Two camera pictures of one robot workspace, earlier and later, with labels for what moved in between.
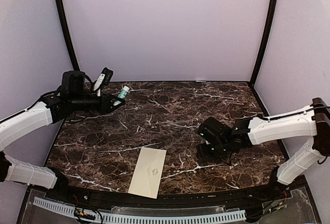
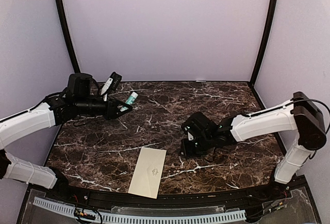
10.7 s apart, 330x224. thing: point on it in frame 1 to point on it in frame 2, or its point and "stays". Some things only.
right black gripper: x=203 y=155 to x=187 y=152
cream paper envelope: x=146 y=177 stays
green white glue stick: x=122 y=94 to x=132 y=98
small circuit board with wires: x=82 y=215 stays
